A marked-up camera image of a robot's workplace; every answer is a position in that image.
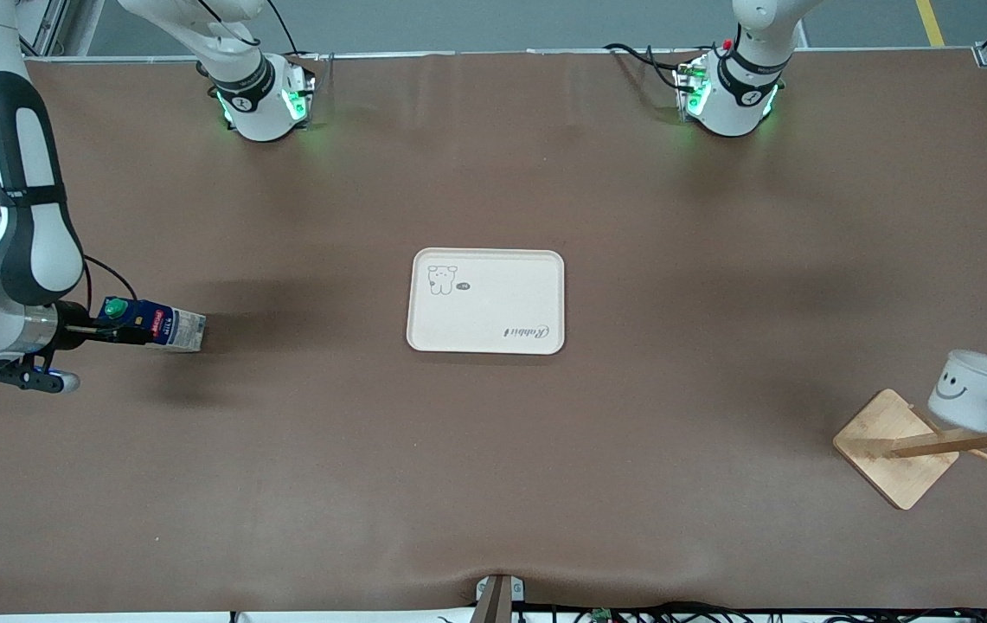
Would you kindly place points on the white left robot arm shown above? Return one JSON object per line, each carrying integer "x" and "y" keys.
{"x": 731, "y": 95}

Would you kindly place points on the blue milk carton green cap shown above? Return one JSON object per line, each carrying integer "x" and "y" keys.
{"x": 164, "y": 327}

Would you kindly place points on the cream plastic tray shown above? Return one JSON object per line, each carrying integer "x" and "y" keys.
{"x": 493, "y": 311}

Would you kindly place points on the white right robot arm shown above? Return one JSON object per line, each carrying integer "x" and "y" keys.
{"x": 26, "y": 251}

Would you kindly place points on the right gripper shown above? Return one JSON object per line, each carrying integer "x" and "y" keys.
{"x": 71, "y": 333}

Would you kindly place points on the wooden cup rack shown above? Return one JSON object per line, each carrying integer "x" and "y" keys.
{"x": 891, "y": 454}

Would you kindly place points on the metal table edge bracket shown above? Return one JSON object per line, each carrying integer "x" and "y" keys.
{"x": 500, "y": 597}

